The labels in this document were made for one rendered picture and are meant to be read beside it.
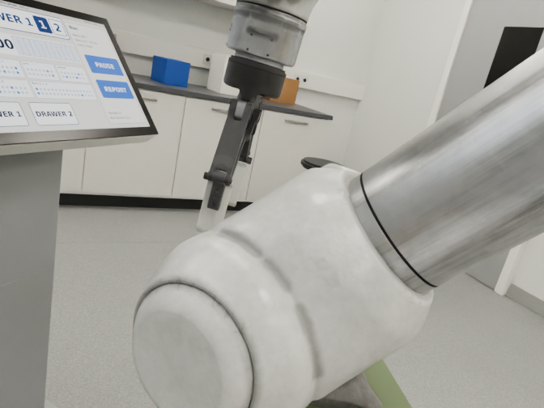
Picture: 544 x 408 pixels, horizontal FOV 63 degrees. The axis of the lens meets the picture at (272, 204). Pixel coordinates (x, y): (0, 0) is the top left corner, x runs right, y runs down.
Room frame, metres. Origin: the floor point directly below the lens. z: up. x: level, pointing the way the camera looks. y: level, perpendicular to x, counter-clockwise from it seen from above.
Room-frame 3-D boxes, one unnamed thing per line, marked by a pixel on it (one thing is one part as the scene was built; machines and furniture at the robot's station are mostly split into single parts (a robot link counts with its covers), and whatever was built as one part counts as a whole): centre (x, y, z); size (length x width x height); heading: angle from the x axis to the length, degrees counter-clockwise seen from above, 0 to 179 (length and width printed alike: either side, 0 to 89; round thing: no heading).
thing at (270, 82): (0.58, 0.06, 1.13); 0.08 x 0.07 x 0.09; 179
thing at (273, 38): (0.58, 0.05, 1.20); 0.09 x 0.09 x 0.06
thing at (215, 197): (0.49, 0.07, 1.02); 0.03 x 0.01 x 0.05; 179
